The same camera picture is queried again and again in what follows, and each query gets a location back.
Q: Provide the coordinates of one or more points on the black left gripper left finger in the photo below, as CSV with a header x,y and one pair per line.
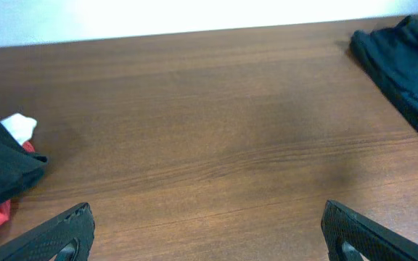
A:
x,y
67,236

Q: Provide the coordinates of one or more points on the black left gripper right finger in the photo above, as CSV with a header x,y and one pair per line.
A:
x,y
352,236

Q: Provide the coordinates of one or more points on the white folded shirt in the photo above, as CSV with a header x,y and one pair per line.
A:
x,y
21,129

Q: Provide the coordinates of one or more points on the navy blue garment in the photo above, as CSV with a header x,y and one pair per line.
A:
x,y
390,58

